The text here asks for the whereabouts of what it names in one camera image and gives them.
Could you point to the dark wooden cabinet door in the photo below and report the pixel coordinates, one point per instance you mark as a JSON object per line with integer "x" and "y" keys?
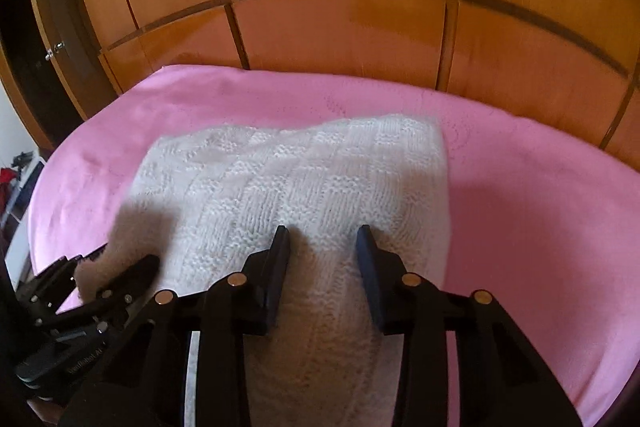
{"x": 50, "y": 67}

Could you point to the wooden panelled headboard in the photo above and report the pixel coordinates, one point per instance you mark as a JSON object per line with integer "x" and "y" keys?
{"x": 571, "y": 64}

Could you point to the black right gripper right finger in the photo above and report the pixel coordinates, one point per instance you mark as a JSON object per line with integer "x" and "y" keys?
{"x": 503, "y": 380}

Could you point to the red cloth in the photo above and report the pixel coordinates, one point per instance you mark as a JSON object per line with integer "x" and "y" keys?
{"x": 7, "y": 177}

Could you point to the pink quilted bedspread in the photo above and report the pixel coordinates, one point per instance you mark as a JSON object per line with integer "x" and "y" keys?
{"x": 547, "y": 223}

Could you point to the white knitted sweater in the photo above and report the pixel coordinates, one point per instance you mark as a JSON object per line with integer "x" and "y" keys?
{"x": 202, "y": 202}

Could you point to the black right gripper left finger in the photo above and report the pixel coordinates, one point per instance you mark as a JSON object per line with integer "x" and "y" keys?
{"x": 141, "y": 381}

